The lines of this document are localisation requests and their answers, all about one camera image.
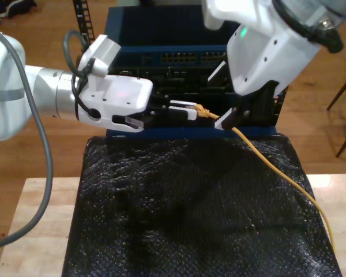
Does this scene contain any yellow network cable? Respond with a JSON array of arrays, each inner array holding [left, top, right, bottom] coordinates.
[[194, 105, 336, 252]]

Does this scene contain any black rack server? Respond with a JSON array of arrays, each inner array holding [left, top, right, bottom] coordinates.
[[109, 66, 234, 95]]

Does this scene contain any brown wooden chair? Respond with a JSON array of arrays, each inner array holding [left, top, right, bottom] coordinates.
[[326, 68, 346, 159]]

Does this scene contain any black bubble mat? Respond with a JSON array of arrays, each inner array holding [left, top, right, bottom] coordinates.
[[61, 135, 343, 277]]

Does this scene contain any dark shoe white sole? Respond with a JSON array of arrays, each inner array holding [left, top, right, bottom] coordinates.
[[0, 0, 37, 18]]

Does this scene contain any short black cable angled plug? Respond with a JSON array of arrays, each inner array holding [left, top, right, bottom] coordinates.
[[70, 73, 102, 119], [272, 0, 344, 54]]

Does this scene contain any black perforated rack post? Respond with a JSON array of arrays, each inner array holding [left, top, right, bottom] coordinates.
[[72, 0, 96, 44], [272, 86, 289, 128]]

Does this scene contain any dark grey camera cable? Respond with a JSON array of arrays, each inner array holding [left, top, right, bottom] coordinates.
[[63, 30, 92, 77]]

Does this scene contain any blue network switch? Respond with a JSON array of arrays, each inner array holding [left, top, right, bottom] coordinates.
[[103, 6, 242, 68]]

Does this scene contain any thick light grey cable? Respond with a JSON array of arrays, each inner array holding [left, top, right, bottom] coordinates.
[[0, 24, 53, 250]]

